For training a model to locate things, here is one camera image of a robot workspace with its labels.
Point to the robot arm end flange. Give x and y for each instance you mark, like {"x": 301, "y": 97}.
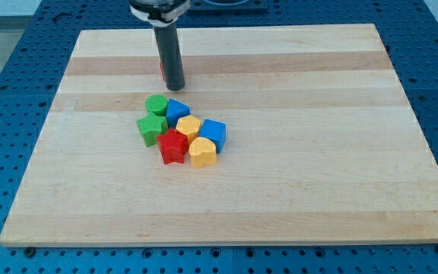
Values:
{"x": 159, "y": 13}

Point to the green star block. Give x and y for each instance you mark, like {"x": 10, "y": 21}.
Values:
{"x": 150, "y": 127}

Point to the blue cube block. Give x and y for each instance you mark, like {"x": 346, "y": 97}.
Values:
{"x": 215, "y": 131}

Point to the red block behind rod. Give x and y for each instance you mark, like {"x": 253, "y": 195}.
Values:
{"x": 162, "y": 72}

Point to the wooden board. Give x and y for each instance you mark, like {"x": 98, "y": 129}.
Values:
{"x": 323, "y": 147}

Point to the red star block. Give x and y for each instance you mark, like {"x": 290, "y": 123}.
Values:
{"x": 173, "y": 146}

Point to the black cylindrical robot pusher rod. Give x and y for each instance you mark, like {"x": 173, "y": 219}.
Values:
{"x": 169, "y": 53}

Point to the yellow heart block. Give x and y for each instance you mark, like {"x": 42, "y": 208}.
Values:
{"x": 202, "y": 152}

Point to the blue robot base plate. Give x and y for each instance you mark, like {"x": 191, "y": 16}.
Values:
{"x": 203, "y": 6}

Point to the blue triangle block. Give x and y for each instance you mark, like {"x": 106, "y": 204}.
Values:
{"x": 176, "y": 110}

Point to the yellow hexagon block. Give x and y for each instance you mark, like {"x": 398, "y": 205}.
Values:
{"x": 189, "y": 126}

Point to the green cylinder block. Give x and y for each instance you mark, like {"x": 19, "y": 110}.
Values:
{"x": 156, "y": 104}

